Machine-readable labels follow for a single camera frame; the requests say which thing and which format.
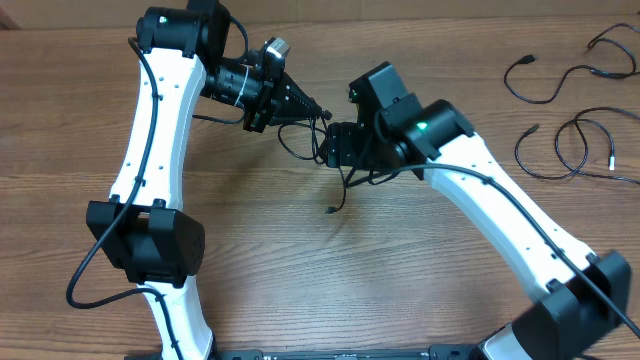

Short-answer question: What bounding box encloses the short black USB cable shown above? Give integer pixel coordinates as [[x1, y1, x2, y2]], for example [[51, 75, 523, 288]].
[[503, 22, 640, 106]]

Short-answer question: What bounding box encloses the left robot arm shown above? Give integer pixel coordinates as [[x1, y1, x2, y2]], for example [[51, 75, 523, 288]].
[[86, 1, 330, 359]]

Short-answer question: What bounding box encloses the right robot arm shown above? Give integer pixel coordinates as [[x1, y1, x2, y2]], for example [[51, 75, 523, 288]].
[[324, 63, 632, 359]]

